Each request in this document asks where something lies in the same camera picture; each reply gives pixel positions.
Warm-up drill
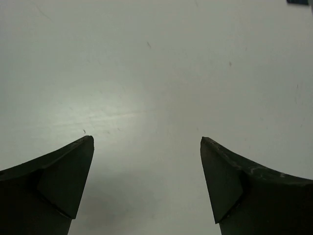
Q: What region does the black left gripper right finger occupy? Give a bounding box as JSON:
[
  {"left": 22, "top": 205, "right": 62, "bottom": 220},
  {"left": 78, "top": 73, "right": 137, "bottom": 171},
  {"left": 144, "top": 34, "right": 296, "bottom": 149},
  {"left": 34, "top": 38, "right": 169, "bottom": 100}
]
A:
[{"left": 200, "top": 137, "right": 313, "bottom": 235}]

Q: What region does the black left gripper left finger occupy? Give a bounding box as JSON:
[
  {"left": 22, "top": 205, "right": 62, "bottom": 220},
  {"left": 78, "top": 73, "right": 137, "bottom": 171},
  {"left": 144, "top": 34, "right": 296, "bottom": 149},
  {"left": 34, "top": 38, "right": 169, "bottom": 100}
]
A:
[{"left": 0, "top": 136, "right": 94, "bottom": 235}]

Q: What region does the blue logo sticker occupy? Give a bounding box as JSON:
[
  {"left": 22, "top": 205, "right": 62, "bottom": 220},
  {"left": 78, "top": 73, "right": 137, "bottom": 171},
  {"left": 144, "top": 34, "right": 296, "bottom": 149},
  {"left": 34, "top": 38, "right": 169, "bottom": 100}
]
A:
[{"left": 286, "top": 0, "right": 309, "bottom": 6}]

